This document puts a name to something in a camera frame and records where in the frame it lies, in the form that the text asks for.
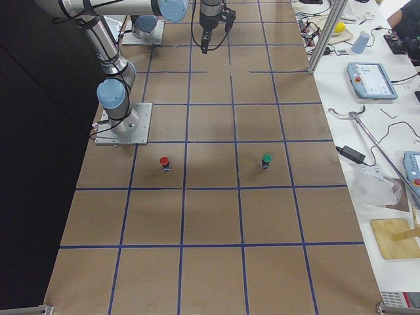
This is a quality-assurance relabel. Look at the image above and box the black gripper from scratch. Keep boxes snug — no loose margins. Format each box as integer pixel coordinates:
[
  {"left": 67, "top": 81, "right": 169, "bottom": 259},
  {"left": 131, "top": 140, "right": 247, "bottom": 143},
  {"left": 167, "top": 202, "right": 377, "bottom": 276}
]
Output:
[{"left": 199, "top": 0, "right": 222, "bottom": 54}]

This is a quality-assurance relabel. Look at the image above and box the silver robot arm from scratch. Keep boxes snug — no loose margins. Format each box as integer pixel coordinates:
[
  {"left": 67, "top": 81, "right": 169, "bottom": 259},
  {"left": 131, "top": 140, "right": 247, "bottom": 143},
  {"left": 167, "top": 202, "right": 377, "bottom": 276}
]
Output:
[
  {"left": 37, "top": 1, "right": 196, "bottom": 144},
  {"left": 131, "top": 15, "right": 165, "bottom": 41}
]

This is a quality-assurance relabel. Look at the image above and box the beige tray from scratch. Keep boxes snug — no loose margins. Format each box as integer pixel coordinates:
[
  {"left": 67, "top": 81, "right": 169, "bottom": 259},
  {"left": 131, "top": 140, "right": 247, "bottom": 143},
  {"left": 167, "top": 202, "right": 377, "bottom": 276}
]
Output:
[{"left": 311, "top": 17, "right": 353, "bottom": 44}]

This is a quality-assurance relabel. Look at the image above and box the yellow lemon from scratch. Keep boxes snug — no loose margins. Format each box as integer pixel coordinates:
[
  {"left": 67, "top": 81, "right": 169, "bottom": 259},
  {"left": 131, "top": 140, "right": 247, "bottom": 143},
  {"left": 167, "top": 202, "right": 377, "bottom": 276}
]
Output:
[{"left": 333, "top": 22, "right": 347, "bottom": 34}]

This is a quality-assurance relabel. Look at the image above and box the translucent blue cup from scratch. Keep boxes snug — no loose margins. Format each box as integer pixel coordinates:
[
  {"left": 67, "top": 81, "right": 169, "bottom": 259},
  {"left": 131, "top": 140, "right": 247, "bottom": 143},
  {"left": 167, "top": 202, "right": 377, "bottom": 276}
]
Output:
[{"left": 350, "top": 31, "right": 370, "bottom": 54}]

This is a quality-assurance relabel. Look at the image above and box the metal reacher tool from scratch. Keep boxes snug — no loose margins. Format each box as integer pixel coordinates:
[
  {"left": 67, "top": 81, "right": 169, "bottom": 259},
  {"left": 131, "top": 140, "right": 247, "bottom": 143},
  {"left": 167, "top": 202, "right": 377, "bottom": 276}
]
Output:
[{"left": 327, "top": 105, "right": 419, "bottom": 203}]

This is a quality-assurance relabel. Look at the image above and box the blue teach pendant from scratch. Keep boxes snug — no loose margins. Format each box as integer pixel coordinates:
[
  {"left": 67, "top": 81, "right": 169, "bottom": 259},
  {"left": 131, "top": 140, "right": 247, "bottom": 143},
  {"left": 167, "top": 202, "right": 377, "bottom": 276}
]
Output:
[
  {"left": 346, "top": 62, "right": 398, "bottom": 100},
  {"left": 404, "top": 151, "right": 419, "bottom": 207}
]

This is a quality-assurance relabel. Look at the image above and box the black power adapter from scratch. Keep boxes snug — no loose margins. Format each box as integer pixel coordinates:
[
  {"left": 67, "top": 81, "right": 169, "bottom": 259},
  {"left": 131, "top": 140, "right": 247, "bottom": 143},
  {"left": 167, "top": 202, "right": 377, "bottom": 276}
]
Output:
[{"left": 336, "top": 146, "right": 366, "bottom": 164}]

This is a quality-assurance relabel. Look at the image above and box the person at desk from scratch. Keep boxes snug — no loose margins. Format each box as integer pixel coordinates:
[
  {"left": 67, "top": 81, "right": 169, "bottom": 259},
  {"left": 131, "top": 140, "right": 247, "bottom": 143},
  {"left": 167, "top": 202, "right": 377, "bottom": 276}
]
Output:
[{"left": 387, "top": 0, "right": 419, "bottom": 66}]

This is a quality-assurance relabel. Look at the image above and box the clear plastic bag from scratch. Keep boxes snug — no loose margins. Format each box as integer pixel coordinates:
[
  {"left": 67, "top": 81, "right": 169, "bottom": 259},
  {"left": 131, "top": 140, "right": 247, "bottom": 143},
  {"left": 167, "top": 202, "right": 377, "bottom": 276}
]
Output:
[{"left": 348, "top": 164, "right": 410, "bottom": 213}]

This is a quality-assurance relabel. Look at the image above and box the wooden cutting board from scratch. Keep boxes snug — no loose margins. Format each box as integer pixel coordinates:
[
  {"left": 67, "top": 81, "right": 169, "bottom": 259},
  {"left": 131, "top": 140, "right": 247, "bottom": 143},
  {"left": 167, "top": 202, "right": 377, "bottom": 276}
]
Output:
[{"left": 370, "top": 218, "right": 419, "bottom": 260}]

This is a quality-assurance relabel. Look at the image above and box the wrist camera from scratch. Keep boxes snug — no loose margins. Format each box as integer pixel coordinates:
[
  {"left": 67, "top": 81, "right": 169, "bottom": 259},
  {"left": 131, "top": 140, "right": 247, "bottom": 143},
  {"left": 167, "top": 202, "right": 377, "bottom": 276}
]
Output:
[{"left": 221, "top": 7, "right": 236, "bottom": 33}]

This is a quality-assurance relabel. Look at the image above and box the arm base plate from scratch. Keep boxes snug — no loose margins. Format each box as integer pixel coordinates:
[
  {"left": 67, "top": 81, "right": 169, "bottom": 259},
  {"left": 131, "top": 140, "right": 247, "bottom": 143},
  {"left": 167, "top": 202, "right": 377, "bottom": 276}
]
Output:
[
  {"left": 122, "top": 20, "right": 165, "bottom": 46},
  {"left": 94, "top": 103, "right": 153, "bottom": 145}
]

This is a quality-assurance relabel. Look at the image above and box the aluminium frame post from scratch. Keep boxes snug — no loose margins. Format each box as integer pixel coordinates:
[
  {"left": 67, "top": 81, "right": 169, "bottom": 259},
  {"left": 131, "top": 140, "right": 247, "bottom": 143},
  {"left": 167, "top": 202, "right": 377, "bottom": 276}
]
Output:
[{"left": 307, "top": 0, "right": 348, "bottom": 75}]

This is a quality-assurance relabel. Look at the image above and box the red push button switch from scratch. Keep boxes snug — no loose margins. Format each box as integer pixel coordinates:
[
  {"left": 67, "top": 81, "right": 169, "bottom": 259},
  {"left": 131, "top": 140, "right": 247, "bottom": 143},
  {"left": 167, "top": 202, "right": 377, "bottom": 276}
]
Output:
[{"left": 159, "top": 156, "right": 171, "bottom": 172}]

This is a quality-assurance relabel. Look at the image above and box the green push button switch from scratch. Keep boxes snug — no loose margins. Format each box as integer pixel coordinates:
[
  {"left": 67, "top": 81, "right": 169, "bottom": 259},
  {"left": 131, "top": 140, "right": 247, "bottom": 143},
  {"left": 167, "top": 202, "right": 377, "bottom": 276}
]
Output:
[{"left": 261, "top": 154, "right": 272, "bottom": 169}]

